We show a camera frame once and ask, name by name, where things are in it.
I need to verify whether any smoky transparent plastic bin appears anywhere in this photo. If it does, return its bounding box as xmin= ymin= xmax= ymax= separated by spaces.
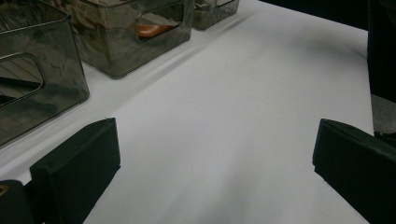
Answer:
xmin=192 ymin=0 xmax=241 ymax=32
xmin=41 ymin=0 xmax=195 ymax=79
xmin=0 ymin=0 xmax=91 ymax=148

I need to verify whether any brown wooden spoon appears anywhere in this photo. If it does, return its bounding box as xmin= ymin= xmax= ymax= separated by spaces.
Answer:
xmin=136 ymin=23 xmax=176 ymax=40

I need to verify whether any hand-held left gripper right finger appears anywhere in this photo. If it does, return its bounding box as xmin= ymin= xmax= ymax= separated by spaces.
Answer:
xmin=312 ymin=118 xmax=396 ymax=224

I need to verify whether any black metal stand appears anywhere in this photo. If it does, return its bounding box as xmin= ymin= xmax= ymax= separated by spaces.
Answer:
xmin=366 ymin=0 xmax=396 ymax=104

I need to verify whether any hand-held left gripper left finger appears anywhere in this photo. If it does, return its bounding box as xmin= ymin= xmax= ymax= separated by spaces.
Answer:
xmin=29 ymin=117 xmax=121 ymax=224

